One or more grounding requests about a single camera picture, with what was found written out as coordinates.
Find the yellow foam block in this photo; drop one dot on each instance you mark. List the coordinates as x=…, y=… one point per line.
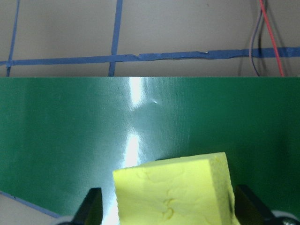
x=173, y=194

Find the green conveyor belt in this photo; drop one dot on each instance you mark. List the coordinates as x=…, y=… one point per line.
x=70, y=129

